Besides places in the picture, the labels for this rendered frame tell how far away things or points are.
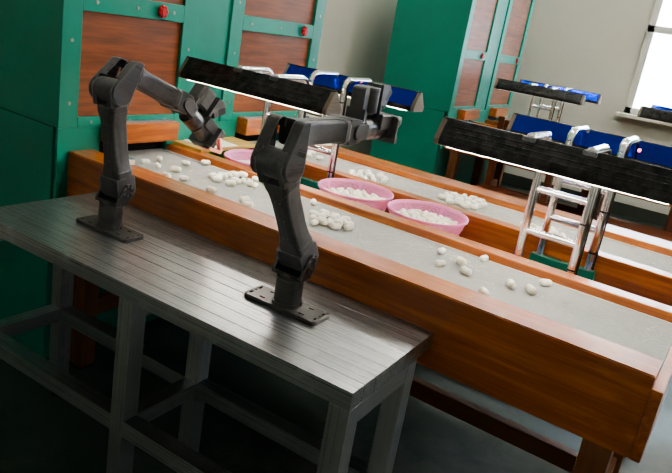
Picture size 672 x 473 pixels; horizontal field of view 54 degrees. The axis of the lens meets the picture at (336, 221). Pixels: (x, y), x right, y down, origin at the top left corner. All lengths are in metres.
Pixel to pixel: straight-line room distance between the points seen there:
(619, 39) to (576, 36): 0.38
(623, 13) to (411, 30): 2.57
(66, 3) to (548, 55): 5.34
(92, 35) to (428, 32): 2.89
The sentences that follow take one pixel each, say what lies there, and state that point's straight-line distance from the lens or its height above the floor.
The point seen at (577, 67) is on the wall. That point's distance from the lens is 6.85.
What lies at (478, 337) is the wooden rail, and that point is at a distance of 1.50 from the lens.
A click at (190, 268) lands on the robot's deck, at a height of 0.67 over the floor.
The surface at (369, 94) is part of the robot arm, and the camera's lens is 1.55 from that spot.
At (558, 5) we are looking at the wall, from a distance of 6.94.
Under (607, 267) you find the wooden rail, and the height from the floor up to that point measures 0.74.
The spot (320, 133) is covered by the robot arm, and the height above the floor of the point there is 1.08.
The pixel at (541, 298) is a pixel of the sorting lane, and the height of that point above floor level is 0.74.
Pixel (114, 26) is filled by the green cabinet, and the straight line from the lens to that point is 2.38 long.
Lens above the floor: 1.30
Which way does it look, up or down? 17 degrees down
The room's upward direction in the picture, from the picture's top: 10 degrees clockwise
